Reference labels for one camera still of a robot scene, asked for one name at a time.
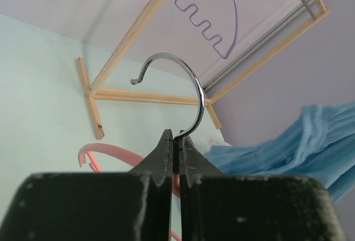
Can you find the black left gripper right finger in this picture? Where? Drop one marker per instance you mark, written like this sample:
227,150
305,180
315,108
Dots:
216,206

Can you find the light blue shorts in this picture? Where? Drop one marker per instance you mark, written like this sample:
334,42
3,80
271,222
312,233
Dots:
319,143

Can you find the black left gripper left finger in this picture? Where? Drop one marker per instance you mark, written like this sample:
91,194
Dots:
133,205

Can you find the purple plastic hanger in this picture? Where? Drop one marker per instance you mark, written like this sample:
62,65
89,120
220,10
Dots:
194,9

